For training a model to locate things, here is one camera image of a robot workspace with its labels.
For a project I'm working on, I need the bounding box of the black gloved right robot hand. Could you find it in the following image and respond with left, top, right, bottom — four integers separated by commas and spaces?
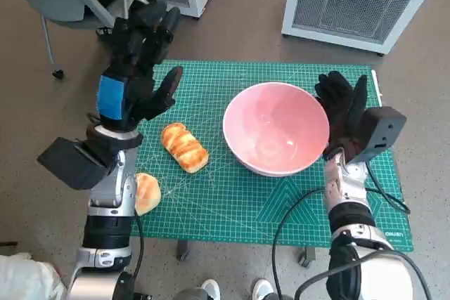
314, 70, 370, 164

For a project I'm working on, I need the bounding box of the black right camera cable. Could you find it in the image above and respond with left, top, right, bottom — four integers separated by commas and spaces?
365, 162, 411, 215

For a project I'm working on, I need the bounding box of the metal table leg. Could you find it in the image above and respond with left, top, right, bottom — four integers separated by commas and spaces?
175, 240, 193, 262
298, 246, 316, 268

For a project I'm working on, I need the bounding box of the black cable along left elbow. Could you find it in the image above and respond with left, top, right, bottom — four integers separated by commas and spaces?
131, 215, 145, 280

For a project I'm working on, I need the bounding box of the black cable over right shoulder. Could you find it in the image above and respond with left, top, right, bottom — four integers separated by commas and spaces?
294, 249, 433, 300

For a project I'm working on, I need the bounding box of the braided toy bread loaf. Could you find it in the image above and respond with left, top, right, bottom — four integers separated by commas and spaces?
161, 122, 210, 174

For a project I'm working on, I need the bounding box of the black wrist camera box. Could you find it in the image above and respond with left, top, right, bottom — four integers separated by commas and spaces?
346, 105, 408, 166
37, 137, 119, 191

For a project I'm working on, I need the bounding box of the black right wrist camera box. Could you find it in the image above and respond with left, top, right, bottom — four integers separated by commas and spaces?
346, 105, 408, 166

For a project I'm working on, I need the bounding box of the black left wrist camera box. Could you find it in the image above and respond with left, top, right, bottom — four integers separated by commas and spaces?
37, 137, 119, 191

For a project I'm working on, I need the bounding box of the round toy bread bun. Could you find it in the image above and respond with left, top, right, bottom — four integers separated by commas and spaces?
134, 172, 162, 217

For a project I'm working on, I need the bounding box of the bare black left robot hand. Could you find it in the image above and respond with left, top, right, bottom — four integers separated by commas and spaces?
95, 0, 184, 131

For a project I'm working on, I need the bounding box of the long black robot cable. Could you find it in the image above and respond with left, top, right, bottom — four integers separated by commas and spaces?
272, 187, 330, 300

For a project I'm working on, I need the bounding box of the green cutting mat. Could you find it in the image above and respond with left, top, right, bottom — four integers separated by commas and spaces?
129, 60, 414, 252

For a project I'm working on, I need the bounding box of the pink bowl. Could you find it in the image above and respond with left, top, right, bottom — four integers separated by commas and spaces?
222, 81, 330, 178

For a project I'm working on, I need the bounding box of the white shoe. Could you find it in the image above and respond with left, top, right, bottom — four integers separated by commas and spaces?
200, 278, 221, 300
252, 278, 275, 300

